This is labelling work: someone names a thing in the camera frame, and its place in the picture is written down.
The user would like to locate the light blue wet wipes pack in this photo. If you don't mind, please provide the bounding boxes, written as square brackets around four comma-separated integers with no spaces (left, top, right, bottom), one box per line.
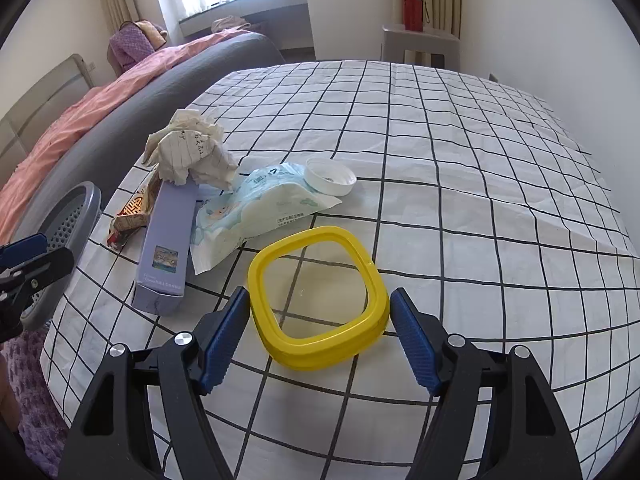
[190,162,341,275]

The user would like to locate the white round bottle cap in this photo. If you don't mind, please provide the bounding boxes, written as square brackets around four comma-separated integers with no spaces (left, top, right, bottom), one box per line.
[304,157,357,197]

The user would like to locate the grey perforated trash basket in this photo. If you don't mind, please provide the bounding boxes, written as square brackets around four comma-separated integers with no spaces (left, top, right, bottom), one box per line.
[20,182,101,332]

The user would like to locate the left hand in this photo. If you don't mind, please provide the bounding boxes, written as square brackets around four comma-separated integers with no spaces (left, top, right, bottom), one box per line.
[0,356,21,432]

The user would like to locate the pink blanket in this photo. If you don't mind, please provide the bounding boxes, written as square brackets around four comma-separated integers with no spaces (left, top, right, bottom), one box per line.
[1,27,244,244]

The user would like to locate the purple cartoon rabbit box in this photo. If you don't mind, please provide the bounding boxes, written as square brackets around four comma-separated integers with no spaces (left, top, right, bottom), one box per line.
[132,178,198,316]

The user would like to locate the red-white snack wrapper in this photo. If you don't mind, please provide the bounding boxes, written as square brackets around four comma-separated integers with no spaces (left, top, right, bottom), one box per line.
[106,174,162,249]

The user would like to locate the grey bed headboard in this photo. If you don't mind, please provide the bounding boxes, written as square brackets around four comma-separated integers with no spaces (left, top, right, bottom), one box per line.
[0,53,93,185]

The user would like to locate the crumpled white paper ball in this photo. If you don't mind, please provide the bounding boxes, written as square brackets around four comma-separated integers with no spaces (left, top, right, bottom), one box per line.
[142,110,238,191]

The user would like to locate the black-white checkered tablecloth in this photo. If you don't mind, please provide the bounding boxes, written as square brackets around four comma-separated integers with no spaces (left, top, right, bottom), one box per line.
[40,61,639,479]

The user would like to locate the purple knitted pillow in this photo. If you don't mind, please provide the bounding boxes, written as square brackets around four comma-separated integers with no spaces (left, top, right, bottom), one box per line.
[106,20,168,77]

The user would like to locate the grey plastic stool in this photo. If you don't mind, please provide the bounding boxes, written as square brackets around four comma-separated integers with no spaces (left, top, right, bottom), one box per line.
[382,24,461,72]

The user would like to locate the red water bottle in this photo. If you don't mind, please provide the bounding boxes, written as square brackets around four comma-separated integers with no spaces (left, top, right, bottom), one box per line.
[402,0,428,32]

